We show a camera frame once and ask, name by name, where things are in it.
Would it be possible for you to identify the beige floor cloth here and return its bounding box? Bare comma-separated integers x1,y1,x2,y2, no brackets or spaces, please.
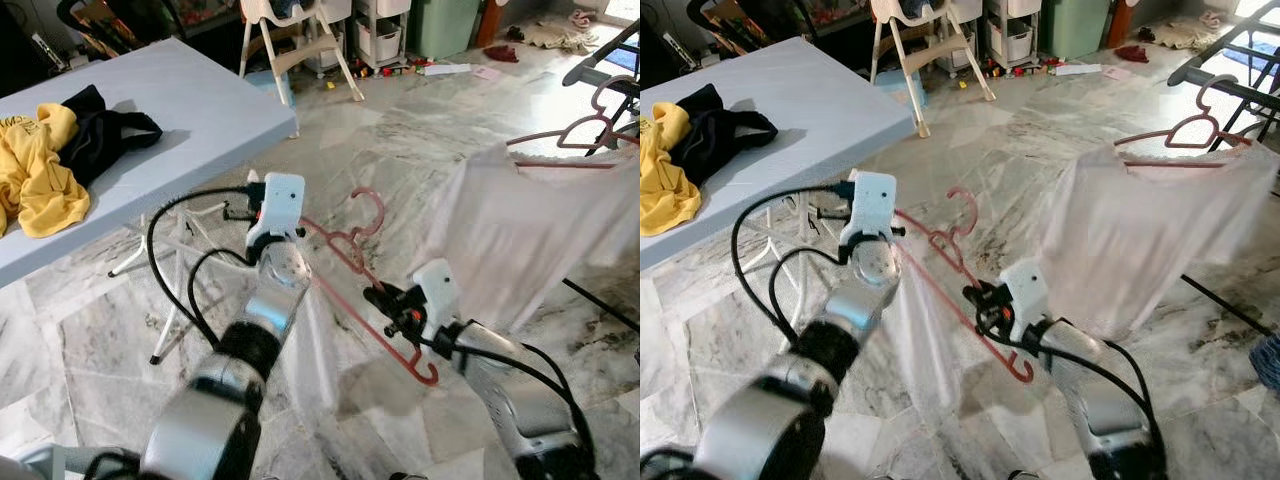
520,18,601,53
1150,13,1229,51

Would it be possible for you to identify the yellow printed t-shirt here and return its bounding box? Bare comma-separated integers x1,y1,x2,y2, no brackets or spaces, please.
0,103,91,239
640,103,703,236

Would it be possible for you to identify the light blue folding table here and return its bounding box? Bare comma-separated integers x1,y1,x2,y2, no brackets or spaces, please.
0,38,299,366
640,38,926,336

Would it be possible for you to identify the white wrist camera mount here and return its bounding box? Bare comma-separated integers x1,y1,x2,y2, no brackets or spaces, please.
245,173,306,251
412,260,463,336
840,172,898,251
1000,260,1051,336

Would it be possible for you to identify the blue plaid shirt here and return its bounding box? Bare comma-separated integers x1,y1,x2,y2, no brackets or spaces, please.
1250,335,1280,391

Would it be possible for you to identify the black metal drying rack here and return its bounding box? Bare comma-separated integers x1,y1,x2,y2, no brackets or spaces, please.
1168,10,1280,336
562,20,641,333

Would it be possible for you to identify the black crumpled garment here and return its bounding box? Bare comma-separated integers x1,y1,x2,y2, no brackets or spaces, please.
668,83,779,186
60,85,163,186

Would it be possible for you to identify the large white garment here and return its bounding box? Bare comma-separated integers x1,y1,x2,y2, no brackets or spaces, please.
880,265,966,431
280,270,401,441

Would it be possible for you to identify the black round basket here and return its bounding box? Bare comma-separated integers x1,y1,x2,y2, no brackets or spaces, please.
55,0,151,56
685,0,779,51

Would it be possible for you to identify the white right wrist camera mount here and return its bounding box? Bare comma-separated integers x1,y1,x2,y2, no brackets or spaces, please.
412,260,463,336
1000,260,1051,336

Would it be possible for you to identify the pale pink shirt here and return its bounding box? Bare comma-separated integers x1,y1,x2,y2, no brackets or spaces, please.
415,140,641,336
1035,140,1280,341

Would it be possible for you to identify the white plastic drawer unit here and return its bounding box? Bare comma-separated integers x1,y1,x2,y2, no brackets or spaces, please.
985,0,1041,69
355,0,411,69

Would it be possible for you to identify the green plastic bin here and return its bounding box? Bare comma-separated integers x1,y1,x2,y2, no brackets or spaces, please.
1038,0,1116,59
408,0,486,59

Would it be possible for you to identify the dusky pink plastic hanger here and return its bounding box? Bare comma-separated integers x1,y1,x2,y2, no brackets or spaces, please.
505,75,641,169
1113,75,1256,169

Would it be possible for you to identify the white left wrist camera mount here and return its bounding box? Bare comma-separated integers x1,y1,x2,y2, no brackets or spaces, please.
840,172,898,251
245,173,306,251

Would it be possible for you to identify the white baby high chair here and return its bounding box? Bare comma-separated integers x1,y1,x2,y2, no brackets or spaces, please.
238,0,366,138
870,0,998,138

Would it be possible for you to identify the blue floor mat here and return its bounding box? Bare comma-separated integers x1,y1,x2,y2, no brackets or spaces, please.
1235,45,1280,73

